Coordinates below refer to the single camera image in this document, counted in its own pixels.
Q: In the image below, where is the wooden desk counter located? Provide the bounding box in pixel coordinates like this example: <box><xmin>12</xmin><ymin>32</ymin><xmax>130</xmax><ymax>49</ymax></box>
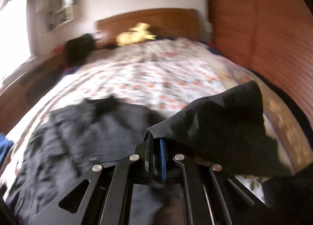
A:
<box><xmin>0</xmin><ymin>53</ymin><xmax>66</xmax><ymax>134</ymax></box>

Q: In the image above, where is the dark wooden chair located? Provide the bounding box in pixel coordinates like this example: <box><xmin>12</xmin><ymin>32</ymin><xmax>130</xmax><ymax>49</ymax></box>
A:
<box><xmin>64</xmin><ymin>33</ymin><xmax>95</xmax><ymax>67</ymax></box>

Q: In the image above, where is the wooden louvred wardrobe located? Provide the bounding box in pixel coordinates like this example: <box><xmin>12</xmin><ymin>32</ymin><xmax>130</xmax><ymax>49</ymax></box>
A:
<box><xmin>213</xmin><ymin>0</ymin><xmax>312</xmax><ymax>118</ymax></box>

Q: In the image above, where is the orange print bed sheet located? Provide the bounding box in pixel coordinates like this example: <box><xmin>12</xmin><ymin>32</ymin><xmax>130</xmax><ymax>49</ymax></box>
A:
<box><xmin>1</xmin><ymin>56</ymin><xmax>251</xmax><ymax>199</ymax></box>

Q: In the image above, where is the dark garment on bed edge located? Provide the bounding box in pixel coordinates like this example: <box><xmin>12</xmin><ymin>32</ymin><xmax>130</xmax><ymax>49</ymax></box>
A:
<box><xmin>262</xmin><ymin>175</ymin><xmax>312</xmax><ymax>224</ymax></box>

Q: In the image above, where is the folded blue garment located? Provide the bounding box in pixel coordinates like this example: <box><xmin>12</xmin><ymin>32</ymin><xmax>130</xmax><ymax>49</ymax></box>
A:
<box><xmin>0</xmin><ymin>133</ymin><xmax>13</xmax><ymax>165</ymax></box>

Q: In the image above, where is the yellow plush toy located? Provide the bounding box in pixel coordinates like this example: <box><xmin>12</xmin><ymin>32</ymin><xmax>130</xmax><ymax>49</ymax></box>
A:
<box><xmin>116</xmin><ymin>23</ymin><xmax>157</xmax><ymax>46</ymax></box>

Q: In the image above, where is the floral quilt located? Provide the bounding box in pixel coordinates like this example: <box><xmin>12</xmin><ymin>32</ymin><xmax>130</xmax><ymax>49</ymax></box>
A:
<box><xmin>80</xmin><ymin>38</ymin><xmax>305</xmax><ymax>177</ymax></box>

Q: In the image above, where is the wooden headboard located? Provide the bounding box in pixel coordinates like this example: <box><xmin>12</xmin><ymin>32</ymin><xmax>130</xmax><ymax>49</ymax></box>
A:
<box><xmin>95</xmin><ymin>7</ymin><xmax>201</xmax><ymax>44</ymax></box>

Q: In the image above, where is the window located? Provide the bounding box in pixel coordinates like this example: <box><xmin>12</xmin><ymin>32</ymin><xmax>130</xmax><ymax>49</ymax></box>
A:
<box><xmin>0</xmin><ymin>0</ymin><xmax>31</xmax><ymax>82</ymax></box>

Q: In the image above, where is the white wall shelf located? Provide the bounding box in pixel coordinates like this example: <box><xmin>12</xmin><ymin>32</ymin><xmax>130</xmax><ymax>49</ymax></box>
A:
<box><xmin>35</xmin><ymin>0</ymin><xmax>78</xmax><ymax>31</ymax></box>

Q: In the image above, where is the black jacket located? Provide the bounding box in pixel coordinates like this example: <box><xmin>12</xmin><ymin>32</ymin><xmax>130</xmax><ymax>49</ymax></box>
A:
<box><xmin>6</xmin><ymin>81</ymin><xmax>290</xmax><ymax>224</ymax></box>

